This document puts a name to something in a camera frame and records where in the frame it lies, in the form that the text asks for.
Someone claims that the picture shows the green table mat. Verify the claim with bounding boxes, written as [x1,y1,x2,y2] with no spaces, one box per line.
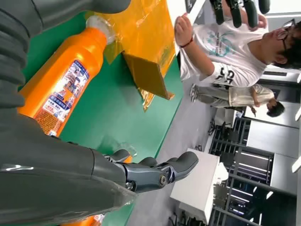
[18,12,184,226]

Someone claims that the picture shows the white box cabinet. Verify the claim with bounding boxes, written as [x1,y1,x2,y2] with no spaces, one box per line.
[170,149,220,225]

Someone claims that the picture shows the yellow taped cardboard sheet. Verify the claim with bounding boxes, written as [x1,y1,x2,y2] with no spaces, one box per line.
[85,0,176,111]

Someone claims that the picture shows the black metal rack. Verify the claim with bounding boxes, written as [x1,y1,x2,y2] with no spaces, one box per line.
[209,117,275,226]

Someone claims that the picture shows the standing person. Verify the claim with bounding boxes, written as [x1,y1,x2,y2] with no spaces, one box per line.
[190,83,285,119]

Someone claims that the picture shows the seated person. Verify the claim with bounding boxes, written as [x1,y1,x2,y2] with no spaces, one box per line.
[175,12,301,88]

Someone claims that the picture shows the person's glasses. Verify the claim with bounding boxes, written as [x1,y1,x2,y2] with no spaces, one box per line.
[277,18,296,52]

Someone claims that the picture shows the person's red bracelet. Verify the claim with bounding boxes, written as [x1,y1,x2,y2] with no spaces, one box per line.
[180,37,194,48]

